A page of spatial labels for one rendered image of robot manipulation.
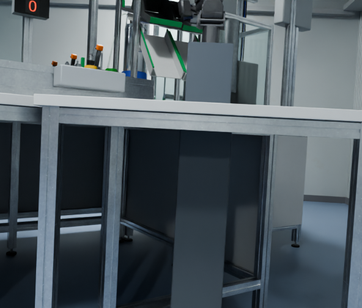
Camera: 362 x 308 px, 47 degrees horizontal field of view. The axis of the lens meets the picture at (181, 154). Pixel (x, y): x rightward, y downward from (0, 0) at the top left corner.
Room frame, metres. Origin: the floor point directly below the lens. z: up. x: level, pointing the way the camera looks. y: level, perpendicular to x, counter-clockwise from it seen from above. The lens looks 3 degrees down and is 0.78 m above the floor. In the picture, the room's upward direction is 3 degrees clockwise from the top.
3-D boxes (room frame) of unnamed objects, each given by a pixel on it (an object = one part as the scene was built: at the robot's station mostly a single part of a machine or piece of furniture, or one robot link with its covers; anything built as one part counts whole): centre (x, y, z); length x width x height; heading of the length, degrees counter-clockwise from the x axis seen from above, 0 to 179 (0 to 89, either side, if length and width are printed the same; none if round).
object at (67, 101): (1.40, -0.08, 0.84); 0.90 x 0.70 x 0.03; 87
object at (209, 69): (1.35, -0.08, 0.96); 0.14 x 0.14 x 0.20; 87
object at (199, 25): (1.35, -0.07, 1.15); 0.09 x 0.07 x 0.06; 85
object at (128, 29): (2.53, 0.31, 1.32); 0.14 x 0.14 x 0.38
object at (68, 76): (1.30, 0.30, 0.93); 0.21 x 0.07 x 0.06; 125
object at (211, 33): (1.35, -0.08, 1.09); 0.07 x 0.07 x 0.06; 87
